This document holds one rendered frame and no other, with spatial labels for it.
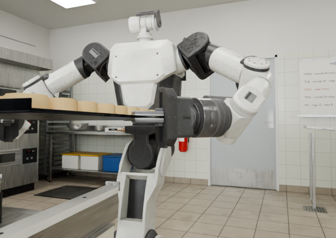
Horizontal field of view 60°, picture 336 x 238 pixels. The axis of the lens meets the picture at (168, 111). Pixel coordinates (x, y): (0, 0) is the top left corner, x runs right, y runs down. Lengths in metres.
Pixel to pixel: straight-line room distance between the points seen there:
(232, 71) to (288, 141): 3.85
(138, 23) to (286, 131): 3.85
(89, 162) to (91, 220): 4.65
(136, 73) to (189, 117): 0.51
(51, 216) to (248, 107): 0.44
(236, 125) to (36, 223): 0.45
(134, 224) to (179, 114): 0.57
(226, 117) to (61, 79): 0.81
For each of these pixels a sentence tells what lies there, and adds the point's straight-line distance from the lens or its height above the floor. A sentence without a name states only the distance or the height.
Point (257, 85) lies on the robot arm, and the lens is 0.83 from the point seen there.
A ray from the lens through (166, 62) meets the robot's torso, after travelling 1.06.
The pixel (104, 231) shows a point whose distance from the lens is 0.54.
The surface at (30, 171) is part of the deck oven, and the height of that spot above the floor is 0.31.
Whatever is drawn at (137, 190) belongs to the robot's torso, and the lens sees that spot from 1.12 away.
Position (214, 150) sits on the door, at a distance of 4.93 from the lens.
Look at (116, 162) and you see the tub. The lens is 4.88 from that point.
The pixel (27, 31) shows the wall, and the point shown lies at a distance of 6.44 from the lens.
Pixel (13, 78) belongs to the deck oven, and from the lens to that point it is 4.71.
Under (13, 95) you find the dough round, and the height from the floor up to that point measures 1.05.
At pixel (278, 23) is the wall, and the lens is 5.01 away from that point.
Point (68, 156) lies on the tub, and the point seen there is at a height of 0.45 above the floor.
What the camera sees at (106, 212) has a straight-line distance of 0.56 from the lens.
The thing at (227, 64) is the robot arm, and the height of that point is 1.21.
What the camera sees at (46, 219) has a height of 0.90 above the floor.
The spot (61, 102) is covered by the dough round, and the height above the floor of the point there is 1.05.
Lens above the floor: 1.02
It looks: 2 degrees up
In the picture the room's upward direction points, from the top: straight up
